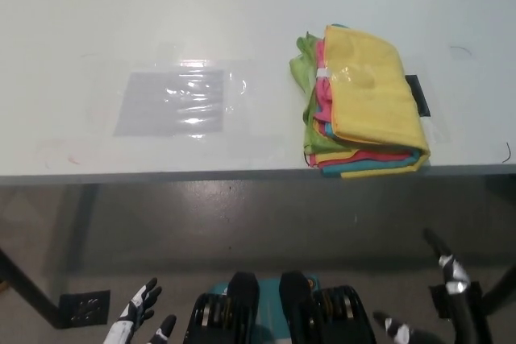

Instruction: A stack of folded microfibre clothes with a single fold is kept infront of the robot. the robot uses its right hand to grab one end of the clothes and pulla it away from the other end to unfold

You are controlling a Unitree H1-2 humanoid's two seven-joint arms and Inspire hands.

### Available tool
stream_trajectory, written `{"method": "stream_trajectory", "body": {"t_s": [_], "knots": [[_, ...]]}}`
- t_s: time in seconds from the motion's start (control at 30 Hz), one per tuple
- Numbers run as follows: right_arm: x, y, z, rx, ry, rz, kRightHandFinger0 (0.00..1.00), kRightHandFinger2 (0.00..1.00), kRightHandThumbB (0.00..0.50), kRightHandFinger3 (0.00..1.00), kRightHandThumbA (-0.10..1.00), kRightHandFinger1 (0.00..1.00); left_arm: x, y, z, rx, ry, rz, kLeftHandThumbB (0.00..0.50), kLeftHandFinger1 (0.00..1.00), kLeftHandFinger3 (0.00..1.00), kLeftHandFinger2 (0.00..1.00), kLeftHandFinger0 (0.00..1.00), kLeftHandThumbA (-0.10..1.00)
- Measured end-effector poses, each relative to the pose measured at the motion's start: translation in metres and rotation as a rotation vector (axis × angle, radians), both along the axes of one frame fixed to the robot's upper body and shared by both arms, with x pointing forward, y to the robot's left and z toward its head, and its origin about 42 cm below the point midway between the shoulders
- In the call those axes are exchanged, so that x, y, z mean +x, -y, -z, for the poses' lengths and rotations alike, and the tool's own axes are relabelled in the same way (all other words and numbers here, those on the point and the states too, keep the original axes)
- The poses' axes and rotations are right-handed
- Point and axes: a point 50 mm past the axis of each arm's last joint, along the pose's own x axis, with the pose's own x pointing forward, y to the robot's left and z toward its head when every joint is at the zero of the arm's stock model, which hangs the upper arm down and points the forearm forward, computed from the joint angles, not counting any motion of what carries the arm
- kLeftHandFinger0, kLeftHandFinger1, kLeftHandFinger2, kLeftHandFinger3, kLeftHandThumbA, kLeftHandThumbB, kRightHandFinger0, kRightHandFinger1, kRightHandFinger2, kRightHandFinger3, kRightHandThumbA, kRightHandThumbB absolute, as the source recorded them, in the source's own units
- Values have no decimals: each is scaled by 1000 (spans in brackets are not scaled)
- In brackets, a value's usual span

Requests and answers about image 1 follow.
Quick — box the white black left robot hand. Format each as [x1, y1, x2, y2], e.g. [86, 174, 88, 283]
[105, 278, 177, 344]

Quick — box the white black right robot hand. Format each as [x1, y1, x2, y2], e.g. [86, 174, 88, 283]
[372, 229, 484, 344]

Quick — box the black table leg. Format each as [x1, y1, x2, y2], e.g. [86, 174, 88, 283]
[0, 247, 61, 331]
[481, 262, 516, 317]

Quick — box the black leg foot plate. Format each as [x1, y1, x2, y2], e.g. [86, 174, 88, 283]
[59, 289, 111, 329]

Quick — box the black tape patch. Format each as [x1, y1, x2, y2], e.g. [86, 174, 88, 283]
[405, 74, 431, 117]

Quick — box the clear plastic film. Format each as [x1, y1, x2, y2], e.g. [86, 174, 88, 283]
[110, 57, 249, 143]

